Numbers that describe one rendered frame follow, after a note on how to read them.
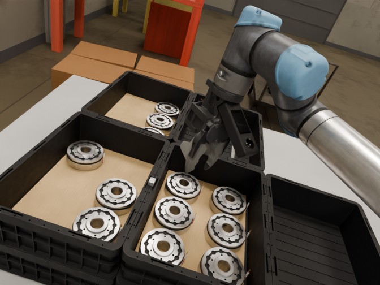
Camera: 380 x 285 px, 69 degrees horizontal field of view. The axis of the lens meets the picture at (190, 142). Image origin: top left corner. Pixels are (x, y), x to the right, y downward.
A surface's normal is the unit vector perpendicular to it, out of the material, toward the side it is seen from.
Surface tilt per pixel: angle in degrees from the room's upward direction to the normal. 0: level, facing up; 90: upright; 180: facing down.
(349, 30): 90
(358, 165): 67
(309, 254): 0
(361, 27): 90
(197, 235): 0
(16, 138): 0
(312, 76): 90
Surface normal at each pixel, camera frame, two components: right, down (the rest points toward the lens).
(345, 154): -0.70, -0.24
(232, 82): -0.22, 0.44
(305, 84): 0.47, 0.60
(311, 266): 0.25, -0.79
